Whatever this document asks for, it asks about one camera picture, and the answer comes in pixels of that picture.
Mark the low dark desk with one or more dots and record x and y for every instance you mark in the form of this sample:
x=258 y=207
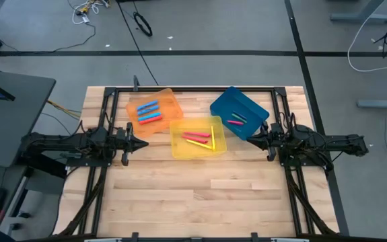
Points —
x=1 y=179

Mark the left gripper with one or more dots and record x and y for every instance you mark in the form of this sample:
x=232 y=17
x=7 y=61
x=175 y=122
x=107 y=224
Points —
x=126 y=144

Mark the green highlighter pen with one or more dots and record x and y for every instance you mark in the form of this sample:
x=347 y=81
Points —
x=239 y=118

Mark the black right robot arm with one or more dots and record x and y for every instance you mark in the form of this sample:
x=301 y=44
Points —
x=341 y=142

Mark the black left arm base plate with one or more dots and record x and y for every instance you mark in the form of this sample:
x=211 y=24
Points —
x=89 y=163

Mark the orange translucent plastic bin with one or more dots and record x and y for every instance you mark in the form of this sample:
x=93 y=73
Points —
x=169 y=101

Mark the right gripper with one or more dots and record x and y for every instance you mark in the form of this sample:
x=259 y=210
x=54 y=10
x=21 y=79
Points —
x=273 y=139

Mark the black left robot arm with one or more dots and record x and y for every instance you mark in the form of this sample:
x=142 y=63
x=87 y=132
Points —
x=55 y=146

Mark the yellow translucent plastic bin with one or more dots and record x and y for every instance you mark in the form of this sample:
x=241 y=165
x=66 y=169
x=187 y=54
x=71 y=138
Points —
x=176 y=127

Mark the long pink highlighter pen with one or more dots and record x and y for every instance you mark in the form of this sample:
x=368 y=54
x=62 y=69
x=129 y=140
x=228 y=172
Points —
x=197 y=134

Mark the blue Sharpie highlighter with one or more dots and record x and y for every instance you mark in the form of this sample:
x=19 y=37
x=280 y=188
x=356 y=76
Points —
x=149 y=116

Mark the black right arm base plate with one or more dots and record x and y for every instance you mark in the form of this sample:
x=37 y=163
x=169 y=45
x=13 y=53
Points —
x=280 y=163

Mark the blue plastic bin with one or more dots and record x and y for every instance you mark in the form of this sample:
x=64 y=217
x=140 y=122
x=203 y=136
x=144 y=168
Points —
x=227 y=101

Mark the grey desk foot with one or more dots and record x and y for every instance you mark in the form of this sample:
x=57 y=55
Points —
x=381 y=103
x=361 y=17

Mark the short pink highlighter pen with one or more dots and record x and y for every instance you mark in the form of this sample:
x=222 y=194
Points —
x=235 y=122

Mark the fat pink-red Sharpie highlighter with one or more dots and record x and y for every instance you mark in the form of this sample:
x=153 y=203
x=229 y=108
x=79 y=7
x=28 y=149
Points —
x=150 y=120

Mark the large dark grey desk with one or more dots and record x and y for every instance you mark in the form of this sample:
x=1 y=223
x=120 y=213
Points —
x=11 y=127

